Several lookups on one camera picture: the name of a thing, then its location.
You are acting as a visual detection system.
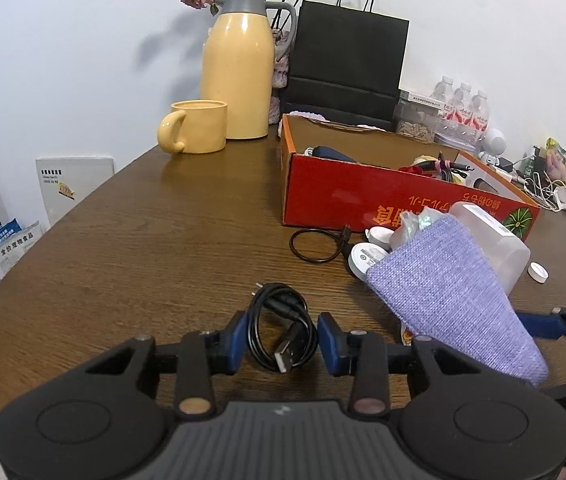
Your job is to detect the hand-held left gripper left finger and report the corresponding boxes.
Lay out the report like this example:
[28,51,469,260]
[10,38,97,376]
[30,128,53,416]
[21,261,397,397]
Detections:
[85,310,251,418]

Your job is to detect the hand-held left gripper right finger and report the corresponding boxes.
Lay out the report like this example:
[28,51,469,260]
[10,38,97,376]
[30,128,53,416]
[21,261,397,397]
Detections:
[317,312,481,418]

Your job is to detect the black USB cable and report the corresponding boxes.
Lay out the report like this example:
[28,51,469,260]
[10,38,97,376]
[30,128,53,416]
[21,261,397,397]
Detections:
[247,281,320,375]

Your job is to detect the clear plastic jar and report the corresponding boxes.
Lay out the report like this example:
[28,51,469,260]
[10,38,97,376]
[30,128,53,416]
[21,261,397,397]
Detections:
[449,201,532,297]

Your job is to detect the purple knit drawstring pouch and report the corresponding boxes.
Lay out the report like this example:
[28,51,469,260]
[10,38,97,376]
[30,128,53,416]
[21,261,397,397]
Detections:
[365,214,550,387]

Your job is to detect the orange cardboard box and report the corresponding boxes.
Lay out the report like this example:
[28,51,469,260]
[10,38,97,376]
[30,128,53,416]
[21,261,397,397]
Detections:
[281,113,541,241]

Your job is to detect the navy zip case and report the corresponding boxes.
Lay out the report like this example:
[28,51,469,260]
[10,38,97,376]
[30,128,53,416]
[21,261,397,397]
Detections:
[311,145,358,163]

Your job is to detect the white round charger puck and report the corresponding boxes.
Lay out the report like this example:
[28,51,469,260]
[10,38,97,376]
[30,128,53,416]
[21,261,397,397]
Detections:
[347,241,390,283]

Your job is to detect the yellow snack bag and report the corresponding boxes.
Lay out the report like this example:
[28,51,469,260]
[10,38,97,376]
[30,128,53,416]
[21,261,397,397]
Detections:
[543,138,566,183]

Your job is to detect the white robot speaker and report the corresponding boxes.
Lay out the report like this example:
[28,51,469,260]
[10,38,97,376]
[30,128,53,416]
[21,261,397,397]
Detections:
[480,128,510,166]

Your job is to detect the water bottle red label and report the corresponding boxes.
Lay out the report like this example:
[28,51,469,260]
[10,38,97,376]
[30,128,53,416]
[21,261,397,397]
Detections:
[430,75,456,133]
[465,90,492,153]
[445,82,474,143]

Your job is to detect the yellow mug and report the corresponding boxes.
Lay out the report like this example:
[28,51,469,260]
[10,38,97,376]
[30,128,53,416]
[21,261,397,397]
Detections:
[157,100,228,155]

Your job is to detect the white board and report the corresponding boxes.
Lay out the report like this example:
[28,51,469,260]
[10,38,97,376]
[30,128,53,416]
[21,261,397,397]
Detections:
[35,156,116,227]

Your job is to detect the clear container of seeds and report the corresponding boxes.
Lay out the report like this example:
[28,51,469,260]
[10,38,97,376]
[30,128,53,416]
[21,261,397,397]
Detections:
[394,97,438,145]

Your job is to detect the white label pet food bag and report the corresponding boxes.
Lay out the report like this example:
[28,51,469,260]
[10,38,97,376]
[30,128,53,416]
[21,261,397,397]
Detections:
[0,222,44,292]

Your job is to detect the small flat white box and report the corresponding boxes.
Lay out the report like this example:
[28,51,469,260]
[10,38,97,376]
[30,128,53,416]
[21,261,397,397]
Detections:
[398,89,446,111]

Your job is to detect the pink fuzzy vase wrap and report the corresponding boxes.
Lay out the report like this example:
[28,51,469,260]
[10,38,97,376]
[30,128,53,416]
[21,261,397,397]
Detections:
[268,27,291,126]

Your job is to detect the yellow thermos jug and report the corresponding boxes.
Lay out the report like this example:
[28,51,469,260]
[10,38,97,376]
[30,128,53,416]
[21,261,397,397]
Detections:
[201,0,298,140]

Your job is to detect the black paper bag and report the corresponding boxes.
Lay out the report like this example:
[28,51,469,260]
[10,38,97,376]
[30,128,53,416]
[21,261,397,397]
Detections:
[280,0,410,131]

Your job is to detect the thin black cable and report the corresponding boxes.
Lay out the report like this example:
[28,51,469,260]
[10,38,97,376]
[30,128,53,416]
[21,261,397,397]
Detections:
[290,224,360,264]

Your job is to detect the white cable tangle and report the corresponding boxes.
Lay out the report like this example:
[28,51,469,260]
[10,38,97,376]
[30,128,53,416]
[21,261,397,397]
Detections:
[500,155,566,213]

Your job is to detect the black and red cord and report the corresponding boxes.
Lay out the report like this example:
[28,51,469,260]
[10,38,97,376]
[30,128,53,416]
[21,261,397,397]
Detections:
[397,159,470,181]

